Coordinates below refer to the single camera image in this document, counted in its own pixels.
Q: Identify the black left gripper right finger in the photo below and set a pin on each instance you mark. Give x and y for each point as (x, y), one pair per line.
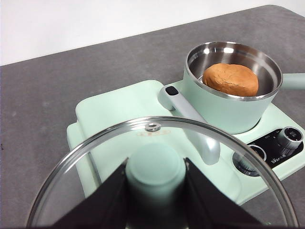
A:
(209, 205)

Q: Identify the mint green steamer pot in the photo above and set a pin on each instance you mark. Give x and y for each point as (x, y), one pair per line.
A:
(214, 109)

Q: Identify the silver control dial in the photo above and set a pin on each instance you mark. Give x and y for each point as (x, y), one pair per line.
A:
(257, 152)
(289, 138)

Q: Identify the mint green breakfast machine base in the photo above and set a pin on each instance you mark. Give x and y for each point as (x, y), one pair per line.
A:
(281, 117)

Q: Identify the glass lid with green knob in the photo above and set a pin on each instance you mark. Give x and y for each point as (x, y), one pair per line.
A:
(155, 167)

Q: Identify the mint green griddle cover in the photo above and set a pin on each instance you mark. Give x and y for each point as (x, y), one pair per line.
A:
(119, 105)

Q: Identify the brown potato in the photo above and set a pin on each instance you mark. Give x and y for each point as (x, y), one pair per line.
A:
(231, 78)

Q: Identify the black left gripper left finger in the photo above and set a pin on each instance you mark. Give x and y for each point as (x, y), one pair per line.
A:
(104, 205)

